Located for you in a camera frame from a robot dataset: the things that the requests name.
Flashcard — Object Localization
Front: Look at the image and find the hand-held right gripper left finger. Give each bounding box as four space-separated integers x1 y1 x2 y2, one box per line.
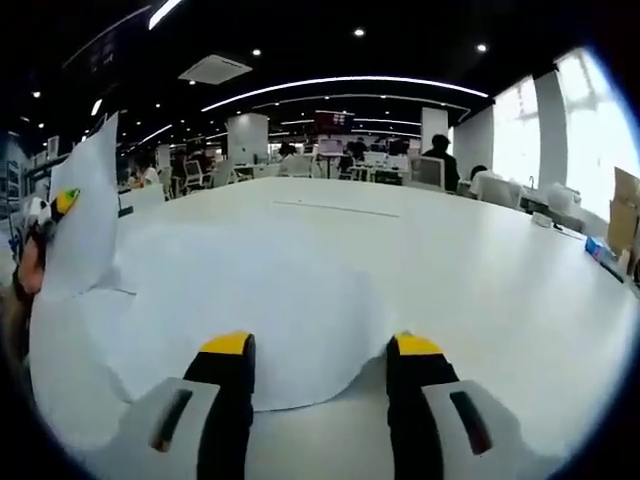
99 330 257 480

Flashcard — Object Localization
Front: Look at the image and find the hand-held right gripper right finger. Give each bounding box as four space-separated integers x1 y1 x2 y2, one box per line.
386 330 547 480

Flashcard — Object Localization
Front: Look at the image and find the single white paper sheet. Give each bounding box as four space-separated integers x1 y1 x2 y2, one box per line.
37 112 121 304

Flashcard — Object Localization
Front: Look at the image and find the stack of printing papers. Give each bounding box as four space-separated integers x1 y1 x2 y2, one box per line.
28 219 404 449

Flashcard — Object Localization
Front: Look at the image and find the person's left hand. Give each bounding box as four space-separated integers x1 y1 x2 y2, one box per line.
18 224 50 296

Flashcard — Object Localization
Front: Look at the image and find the ceiling air conditioner unit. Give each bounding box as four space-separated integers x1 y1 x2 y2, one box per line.
178 53 254 85

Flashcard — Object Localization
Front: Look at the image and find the long ceiling light strip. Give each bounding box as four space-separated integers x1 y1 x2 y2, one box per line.
148 0 184 30

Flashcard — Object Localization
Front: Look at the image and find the white mesh office chair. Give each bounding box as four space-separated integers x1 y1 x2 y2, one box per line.
408 155 446 190

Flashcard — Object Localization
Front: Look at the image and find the small blue box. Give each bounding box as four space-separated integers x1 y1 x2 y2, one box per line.
584 234 620 265

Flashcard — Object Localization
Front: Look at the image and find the clear plastic bag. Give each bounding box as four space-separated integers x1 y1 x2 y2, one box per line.
547 182 582 211

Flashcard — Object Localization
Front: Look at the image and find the hanging red display screen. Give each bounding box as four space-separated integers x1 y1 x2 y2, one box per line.
314 110 356 135

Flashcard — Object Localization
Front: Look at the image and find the brown cardboard box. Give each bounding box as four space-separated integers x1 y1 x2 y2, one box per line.
607 166 640 251

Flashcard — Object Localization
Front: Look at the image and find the large window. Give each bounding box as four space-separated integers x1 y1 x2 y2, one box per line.
554 47 640 216
492 74 542 187

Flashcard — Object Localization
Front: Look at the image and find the curved ceiling light strip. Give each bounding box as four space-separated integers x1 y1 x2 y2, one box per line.
202 75 490 112

